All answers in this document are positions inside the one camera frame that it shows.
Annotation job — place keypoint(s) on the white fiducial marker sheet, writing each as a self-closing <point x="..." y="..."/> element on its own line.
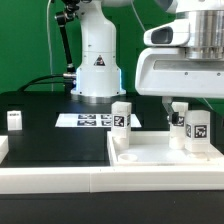
<point x="75" y="120"/>

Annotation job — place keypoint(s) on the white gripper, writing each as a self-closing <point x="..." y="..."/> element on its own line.
<point x="166" y="72"/>

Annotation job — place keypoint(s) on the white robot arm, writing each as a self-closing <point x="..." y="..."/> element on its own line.
<point x="98" y="75"/>

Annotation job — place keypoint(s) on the white U-shaped fence wall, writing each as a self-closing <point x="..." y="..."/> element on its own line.
<point x="109" y="179"/>

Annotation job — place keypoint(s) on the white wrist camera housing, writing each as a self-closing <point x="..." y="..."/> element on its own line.
<point x="176" y="33"/>

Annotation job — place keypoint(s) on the white square tabletop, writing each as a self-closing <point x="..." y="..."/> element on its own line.
<point x="151" y="148"/>

